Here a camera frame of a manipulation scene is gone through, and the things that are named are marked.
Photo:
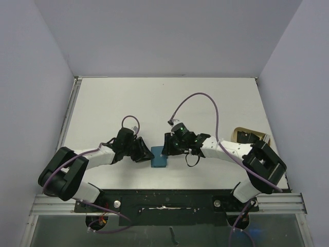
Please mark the beige oval card tray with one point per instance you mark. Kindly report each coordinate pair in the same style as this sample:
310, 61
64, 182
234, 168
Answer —
263, 136

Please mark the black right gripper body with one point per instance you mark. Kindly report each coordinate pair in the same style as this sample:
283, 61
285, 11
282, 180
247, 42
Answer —
168, 143

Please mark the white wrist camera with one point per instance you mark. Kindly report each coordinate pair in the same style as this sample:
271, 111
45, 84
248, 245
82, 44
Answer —
135, 129
173, 121

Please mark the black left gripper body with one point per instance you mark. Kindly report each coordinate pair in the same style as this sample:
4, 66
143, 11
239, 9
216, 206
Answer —
133, 149

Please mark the aluminium front rail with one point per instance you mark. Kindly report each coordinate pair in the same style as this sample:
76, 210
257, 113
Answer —
277, 203

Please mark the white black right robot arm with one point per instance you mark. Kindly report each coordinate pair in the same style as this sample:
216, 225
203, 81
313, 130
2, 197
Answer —
263, 166

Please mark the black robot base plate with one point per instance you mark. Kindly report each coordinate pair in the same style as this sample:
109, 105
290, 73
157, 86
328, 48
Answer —
165, 208

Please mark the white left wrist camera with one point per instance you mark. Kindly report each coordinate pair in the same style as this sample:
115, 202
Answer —
135, 129

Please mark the aluminium left side rail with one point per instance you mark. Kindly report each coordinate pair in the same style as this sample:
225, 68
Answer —
69, 110

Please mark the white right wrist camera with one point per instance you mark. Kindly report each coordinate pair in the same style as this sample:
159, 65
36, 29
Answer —
173, 121

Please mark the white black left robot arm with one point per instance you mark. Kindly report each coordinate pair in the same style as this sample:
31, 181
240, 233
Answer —
63, 175

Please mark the stack of credit cards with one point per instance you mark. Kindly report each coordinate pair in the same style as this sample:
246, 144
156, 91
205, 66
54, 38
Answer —
244, 137

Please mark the aluminium rail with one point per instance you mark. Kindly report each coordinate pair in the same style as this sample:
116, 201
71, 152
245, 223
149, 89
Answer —
69, 110
277, 203

